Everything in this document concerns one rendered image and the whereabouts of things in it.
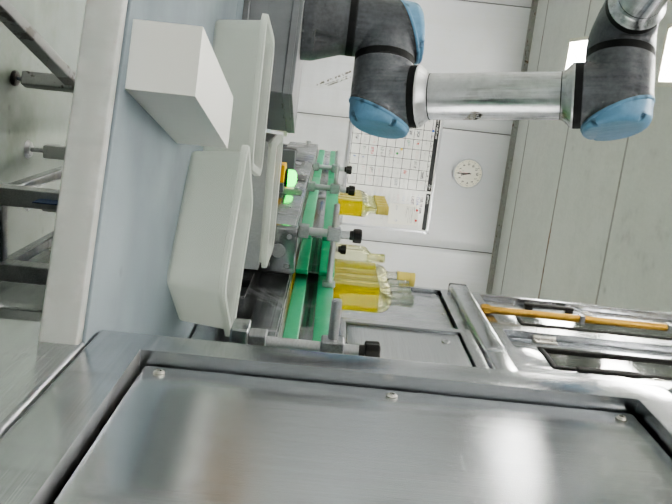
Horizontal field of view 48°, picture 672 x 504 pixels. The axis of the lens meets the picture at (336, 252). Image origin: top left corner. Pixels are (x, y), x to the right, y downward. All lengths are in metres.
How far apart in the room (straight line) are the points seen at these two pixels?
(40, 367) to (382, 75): 0.97
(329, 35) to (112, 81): 0.84
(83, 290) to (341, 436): 0.24
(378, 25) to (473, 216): 6.28
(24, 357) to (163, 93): 0.25
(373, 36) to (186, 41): 0.81
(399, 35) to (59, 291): 0.97
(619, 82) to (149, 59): 0.89
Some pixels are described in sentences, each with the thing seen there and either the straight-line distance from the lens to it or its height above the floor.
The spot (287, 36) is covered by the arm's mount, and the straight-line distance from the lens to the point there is 1.39.
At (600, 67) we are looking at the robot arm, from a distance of 1.39.
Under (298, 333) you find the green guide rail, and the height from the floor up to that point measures 0.91.
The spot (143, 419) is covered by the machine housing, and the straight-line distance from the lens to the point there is 0.54.
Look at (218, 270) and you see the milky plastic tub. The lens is 0.91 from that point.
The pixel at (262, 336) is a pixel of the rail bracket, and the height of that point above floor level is 0.88.
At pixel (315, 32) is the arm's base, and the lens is 1.45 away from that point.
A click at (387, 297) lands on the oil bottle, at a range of 1.59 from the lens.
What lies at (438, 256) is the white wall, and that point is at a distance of 7.71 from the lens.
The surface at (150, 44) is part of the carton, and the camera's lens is 0.69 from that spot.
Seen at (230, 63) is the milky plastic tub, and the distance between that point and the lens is 1.10.
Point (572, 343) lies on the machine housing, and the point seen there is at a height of 1.62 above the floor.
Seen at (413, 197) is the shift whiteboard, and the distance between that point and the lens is 7.54.
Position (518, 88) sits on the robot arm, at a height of 1.25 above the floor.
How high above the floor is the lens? 0.93
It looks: 1 degrees up
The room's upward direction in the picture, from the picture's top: 96 degrees clockwise
